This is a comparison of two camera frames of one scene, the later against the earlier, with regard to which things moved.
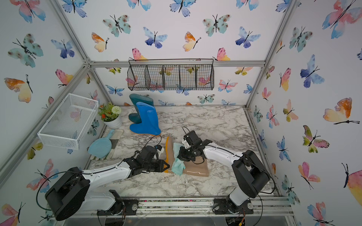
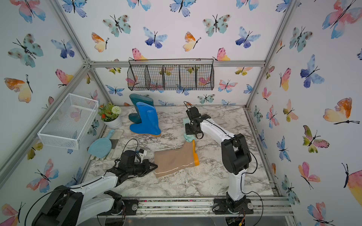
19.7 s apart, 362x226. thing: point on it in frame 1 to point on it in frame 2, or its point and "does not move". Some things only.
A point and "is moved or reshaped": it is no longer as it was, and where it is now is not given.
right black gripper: (182, 156) to (187, 131)
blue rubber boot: (149, 124) does not move
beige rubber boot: (193, 168) is moved or reshaped
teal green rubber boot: (135, 117) does not move
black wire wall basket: (171, 74) does not move
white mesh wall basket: (66, 126) does not move
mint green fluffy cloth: (178, 165) is moved or reshaped
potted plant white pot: (110, 115) does not move
